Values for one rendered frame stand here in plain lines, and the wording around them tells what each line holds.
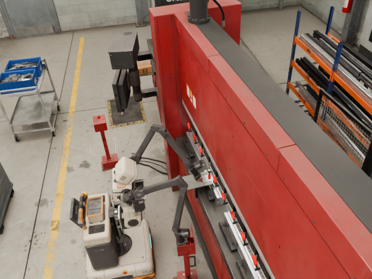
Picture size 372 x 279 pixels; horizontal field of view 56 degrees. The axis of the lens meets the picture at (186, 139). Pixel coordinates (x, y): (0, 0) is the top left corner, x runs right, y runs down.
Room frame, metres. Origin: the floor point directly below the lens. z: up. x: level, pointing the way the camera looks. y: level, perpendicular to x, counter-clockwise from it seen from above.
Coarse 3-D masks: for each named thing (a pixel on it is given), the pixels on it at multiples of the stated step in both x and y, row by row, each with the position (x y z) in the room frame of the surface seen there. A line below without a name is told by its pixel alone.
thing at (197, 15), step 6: (192, 0) 2.97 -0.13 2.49; (198, 0) 2.94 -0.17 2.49; (204, 0) 2.96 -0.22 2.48; (192, 6) 2.97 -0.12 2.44; (198, 6) 2.95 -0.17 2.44; (204, 6) 2.96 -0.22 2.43; (192, 12) 2.97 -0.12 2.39; (198, 12) 2.95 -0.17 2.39; (204, 12) 2.96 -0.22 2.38; (222, 12) 2.83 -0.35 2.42; (192, 18) 2.97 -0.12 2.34; (198, 18) 2.95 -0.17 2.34; (204, 18) 2.96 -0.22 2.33; (222, 24) 2.83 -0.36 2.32
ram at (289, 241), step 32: (192, 64) 2.76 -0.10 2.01; (192, 96) 2.81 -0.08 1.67; (224, 128) 2.00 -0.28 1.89; (224, 160) 1.98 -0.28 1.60; (256, 160) 1.49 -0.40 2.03; (256, 192) 1.45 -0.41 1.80; (288, 192) 1.15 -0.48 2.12; (256, 224) 1.41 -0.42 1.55; (288, 224) 1.10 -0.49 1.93; (288, 256) 1.05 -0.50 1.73; (320, 256) 0.86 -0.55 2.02
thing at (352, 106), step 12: (300, 60) 4.48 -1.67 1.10; (312, 72) 4.15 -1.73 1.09; (324, 72) 4.11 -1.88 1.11; (324, 84) 3.82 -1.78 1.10; (336, 84) 3.80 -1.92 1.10; (348, 84) 3.73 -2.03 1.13; (336, 96) 3.53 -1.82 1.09; (348, 96) 3.52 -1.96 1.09; (348, 108) 3.26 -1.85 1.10; (360, 108) 3.26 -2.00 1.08; (360, 120) 3.02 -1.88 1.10
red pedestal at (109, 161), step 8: (96, 120) 3.78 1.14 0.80; (104, 120) 3.77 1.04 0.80; (96, 128) 3.69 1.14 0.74; (104, 128) 3.71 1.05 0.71; (104, 136) 3.77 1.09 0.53; (104, 144) 3.77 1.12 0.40; (104, 160) 3.77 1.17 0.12; (112, 160) 3.75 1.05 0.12; (104, 168) 3.69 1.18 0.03; (112, 168) 3.70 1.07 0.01
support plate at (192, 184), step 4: (204, 172) 2.48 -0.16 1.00; (184, 176) 2.44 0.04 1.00; (188, 176) 2.44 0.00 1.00; (192, 176) 2.44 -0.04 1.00; (188, 180) 2.38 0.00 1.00; (192, 180) 2.38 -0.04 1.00; (188, 184) 2.33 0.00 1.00; (192, 184) 2.33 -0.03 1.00; (196, 184) 2.32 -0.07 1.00; (200, 184) 2.32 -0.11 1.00; (204, 184) 2.32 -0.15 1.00; (208, 184) 2.31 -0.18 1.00; (188, 188) 2.28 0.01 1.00; (192, 188) 2.28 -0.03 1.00
